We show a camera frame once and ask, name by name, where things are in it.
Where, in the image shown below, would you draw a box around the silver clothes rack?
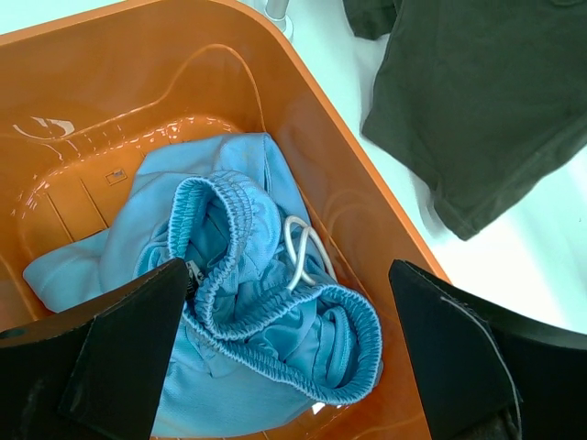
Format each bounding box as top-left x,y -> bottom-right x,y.
240,0 -> 294,42

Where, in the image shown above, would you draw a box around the orange plastic laundry basket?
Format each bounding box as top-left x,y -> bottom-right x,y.
1,1 -> 442,439

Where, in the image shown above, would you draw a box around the olive green shorts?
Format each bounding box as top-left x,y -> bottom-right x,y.
344,1 -> 586,240

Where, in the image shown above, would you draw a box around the light blue shorts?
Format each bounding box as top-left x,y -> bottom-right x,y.
23,133 -> 382,438

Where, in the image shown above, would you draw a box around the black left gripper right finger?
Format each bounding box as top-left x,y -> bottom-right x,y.
389,259 -> 586,439

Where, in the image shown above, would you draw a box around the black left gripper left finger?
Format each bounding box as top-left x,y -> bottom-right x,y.
1,258 -> 188,439

